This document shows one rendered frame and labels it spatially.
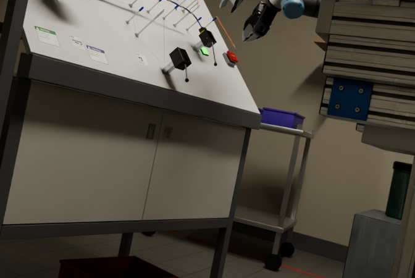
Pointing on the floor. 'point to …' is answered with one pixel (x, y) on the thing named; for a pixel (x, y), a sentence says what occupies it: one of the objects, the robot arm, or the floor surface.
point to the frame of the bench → (38, 229)
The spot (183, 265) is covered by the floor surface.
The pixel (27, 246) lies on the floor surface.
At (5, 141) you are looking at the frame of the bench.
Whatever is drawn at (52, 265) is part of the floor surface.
